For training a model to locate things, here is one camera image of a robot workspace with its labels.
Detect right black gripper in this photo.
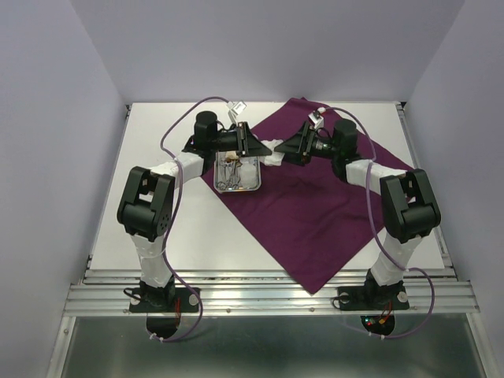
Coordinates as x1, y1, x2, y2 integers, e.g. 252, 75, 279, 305
273, 120, 339, 166

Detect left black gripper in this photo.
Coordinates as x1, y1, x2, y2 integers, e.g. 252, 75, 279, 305
209, 121, 271, 158

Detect white gauze pad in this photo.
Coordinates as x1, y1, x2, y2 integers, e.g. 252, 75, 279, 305
259, 139, 284, 167
240, 164, 258, 188

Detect stainless steel instrument tray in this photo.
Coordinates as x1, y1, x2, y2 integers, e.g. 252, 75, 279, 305
213, 152, 261, 194

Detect straight steel scissors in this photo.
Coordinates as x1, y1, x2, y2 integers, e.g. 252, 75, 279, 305
217, 162, 234, 191

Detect purple surgical drape cloth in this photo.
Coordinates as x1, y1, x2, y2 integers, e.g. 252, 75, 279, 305
200, 97, 417, 298

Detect bagged beige gloves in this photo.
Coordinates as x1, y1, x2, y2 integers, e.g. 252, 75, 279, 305
224, 151, 240, 163

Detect long steel forceps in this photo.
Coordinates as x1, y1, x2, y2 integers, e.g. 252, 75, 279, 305
226, 161, 241, 190

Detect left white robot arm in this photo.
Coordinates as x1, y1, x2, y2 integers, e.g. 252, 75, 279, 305
117, 111, 272, 313

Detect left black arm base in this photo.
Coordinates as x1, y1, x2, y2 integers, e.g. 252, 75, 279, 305
123, 281, 200, 313

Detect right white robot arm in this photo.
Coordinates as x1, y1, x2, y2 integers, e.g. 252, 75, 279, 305
274, 119, 441, 311

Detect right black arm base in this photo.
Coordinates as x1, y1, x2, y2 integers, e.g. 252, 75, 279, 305
332, 271, 410, 311

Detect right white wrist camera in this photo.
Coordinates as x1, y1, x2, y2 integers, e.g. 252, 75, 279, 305
308, 107, 326, 131

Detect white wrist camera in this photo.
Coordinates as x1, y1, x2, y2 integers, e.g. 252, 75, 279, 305
308, 107, 326, 131
226, 101, 246, 124

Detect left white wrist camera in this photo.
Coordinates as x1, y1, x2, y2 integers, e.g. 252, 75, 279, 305
226, 101, 246, 124

